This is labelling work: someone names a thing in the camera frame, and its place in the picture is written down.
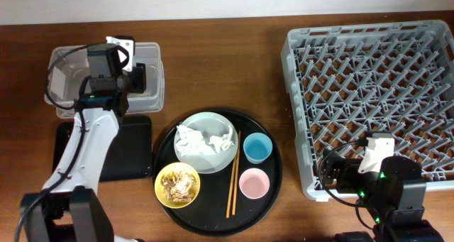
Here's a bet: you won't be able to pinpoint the pink cup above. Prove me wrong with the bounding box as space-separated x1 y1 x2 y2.
239 168 270 199

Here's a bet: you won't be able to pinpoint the blue cup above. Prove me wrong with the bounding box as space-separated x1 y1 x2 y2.
243 133 273 164

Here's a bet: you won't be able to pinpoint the large white tissue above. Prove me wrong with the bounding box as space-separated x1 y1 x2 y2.
175 125 215 156

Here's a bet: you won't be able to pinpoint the small white tissue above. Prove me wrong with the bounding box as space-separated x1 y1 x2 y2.
209 125 233 153

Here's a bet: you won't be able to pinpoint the yellow bowl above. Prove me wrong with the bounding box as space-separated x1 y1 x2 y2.
155 163 201 209

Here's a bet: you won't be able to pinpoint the food scraps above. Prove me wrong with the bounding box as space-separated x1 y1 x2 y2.
161 171 198 204

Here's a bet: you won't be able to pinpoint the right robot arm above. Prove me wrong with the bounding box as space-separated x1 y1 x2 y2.
319 153 443 242

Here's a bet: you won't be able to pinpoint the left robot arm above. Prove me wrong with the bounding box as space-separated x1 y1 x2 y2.
14 35 146 241

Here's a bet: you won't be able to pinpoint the grey dishwasher rack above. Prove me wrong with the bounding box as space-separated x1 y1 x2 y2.
281 20 453 202

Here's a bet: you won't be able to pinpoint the clear plastic bin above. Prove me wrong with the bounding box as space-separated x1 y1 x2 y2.
45 42 165 115

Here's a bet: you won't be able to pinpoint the black rectangular tray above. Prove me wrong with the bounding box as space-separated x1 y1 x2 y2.
52 115 154 183

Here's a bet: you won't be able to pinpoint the right wooden chopstick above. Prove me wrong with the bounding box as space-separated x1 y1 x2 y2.
231 131 241 216

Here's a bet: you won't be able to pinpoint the wooden chopstick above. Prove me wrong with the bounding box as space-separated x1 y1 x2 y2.
231 131 241 216
226 154 238 219

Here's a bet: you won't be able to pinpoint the left wooden chopstick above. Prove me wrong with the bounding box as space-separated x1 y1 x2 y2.
226 154 238 219

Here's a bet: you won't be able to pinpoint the round black tray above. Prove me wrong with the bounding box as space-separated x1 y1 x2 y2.
152 109 282 237

